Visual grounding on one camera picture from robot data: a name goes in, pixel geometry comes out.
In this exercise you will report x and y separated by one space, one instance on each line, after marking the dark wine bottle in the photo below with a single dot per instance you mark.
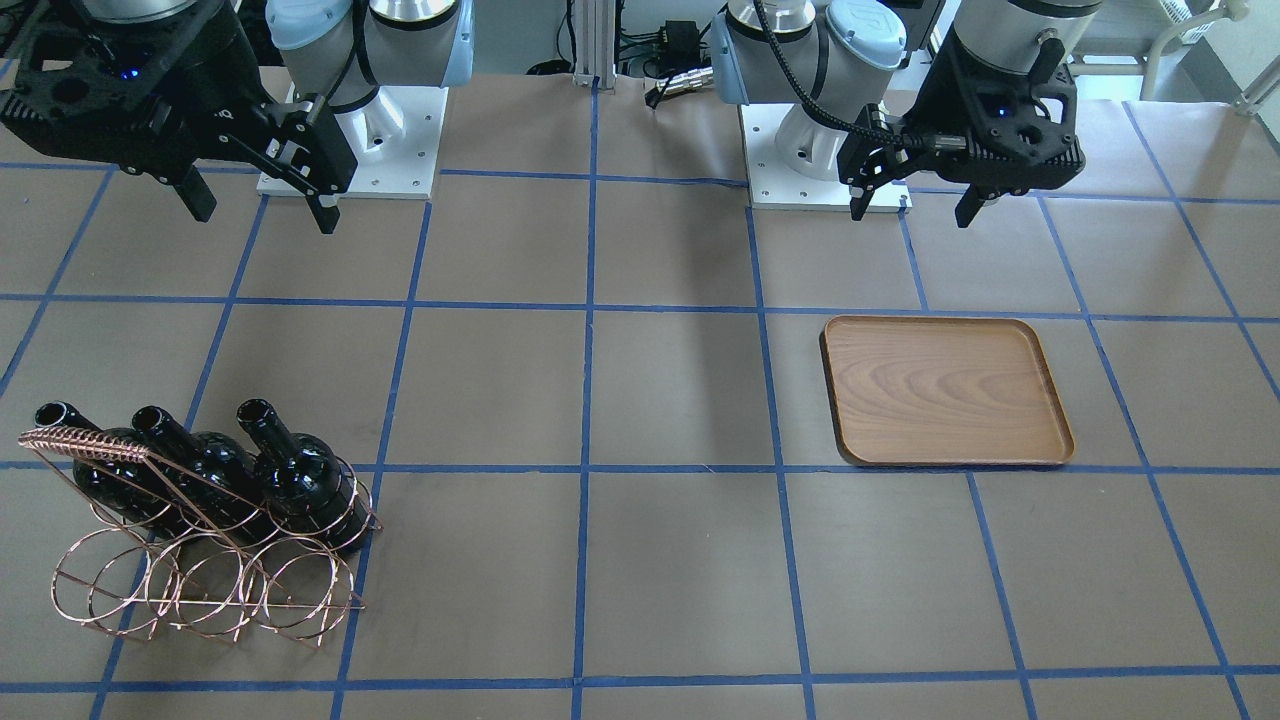
130 489
309 491
212 471

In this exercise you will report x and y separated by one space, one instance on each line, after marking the black power adapter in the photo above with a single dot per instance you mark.
680 45

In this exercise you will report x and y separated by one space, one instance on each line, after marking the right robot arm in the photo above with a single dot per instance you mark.
347 50

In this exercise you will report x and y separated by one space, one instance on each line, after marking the wooden tray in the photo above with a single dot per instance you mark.
943 391

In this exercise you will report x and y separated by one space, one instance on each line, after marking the copper wire bottle basket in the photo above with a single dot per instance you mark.
119 582

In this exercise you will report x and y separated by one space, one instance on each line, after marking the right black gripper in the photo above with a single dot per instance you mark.
232 72

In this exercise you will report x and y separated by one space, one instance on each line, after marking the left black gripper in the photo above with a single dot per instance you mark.
941 98

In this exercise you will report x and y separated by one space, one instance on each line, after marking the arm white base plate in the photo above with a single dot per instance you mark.
396 138
770 170

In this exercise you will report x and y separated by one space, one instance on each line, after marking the aluminium frame post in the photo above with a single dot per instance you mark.
594 43

